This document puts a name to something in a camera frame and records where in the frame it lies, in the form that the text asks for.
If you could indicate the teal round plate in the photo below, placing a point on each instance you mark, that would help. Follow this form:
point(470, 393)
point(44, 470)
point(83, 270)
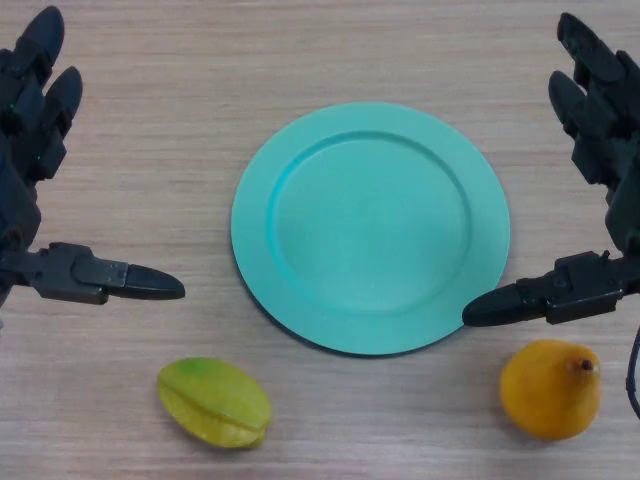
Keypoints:
point(370, 230)

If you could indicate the orange-yellow pear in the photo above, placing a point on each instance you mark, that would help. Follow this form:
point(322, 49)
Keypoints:
point(547, 392)

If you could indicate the yellow-green starfruit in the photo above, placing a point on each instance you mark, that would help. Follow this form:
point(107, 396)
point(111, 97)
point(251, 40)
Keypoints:
point(215, 400)

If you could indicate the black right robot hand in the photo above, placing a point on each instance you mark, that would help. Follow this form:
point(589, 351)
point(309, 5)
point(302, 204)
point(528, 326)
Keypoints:
point(620, 165)

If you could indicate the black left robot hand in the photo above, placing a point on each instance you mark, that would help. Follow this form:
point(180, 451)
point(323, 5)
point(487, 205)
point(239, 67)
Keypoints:
point(20, 200)

